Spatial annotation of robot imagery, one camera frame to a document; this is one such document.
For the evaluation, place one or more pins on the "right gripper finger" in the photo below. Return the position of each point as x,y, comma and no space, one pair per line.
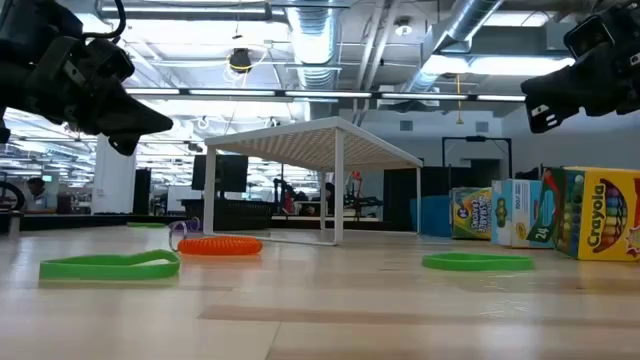
547,117
565,87

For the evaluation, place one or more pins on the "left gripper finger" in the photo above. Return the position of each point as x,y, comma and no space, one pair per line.
125,144
130,117

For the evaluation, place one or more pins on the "green rubber band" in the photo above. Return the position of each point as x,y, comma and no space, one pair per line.
475,265
145,225
100,270

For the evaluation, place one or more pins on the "blue white crayon box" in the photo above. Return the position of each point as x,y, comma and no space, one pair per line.
515,210

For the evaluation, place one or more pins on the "purple spiral coil band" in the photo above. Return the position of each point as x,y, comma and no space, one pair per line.
192,225

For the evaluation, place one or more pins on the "yellow Crayola crayon box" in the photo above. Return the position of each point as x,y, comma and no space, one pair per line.
600,215

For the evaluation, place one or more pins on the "washable crayons box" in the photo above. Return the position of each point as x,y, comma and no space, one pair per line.
472,212

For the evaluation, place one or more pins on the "black mesh basket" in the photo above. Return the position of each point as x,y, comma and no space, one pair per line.
240,215

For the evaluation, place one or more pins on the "orange spiral coil band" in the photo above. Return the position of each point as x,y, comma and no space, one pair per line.
220,246

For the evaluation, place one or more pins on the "blue plastic tray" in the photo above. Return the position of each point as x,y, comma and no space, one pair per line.
432,215

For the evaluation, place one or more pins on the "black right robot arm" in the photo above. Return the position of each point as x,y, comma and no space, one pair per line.
631,25

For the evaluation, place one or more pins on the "white building column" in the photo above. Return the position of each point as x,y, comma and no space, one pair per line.
115,180

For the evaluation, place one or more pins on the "black tall cabinet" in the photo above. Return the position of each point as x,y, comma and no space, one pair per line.
141,192

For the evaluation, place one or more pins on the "seated person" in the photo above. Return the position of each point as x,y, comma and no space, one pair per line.
37,197

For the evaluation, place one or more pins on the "black background monitor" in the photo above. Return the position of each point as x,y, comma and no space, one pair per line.
230,172

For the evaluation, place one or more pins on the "white ceiling sensor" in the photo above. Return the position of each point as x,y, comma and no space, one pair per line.
403,29

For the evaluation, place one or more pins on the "black partition panel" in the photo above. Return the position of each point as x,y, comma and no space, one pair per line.
397,200

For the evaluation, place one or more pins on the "white perforated metal shelf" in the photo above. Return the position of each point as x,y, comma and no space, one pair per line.
300,145

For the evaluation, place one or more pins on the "long ceiling light strip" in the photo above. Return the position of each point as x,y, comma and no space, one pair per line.
325,94

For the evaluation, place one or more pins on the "red background robot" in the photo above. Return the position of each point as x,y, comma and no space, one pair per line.
355,176

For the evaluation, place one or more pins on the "black background stand frame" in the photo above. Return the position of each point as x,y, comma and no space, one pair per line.
475,138

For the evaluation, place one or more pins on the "smooth silver ventilation duct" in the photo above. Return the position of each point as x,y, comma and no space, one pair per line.
465,22

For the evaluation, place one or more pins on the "ribbed silver ventilation duct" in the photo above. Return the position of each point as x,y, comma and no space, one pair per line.
315,40

